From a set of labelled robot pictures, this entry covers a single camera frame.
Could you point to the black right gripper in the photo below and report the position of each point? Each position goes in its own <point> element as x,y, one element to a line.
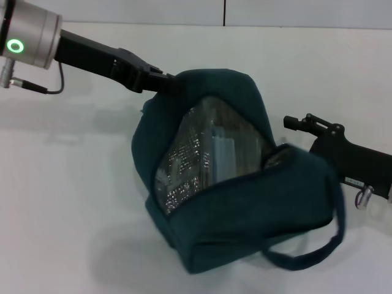
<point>352,162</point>

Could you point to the dark teal insulated bag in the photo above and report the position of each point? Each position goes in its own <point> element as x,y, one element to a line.
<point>245,208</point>

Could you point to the clear blue-rimmed plastic container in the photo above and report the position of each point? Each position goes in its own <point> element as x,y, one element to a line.
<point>223,153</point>

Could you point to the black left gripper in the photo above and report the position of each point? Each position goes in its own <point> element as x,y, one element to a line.
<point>101,64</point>

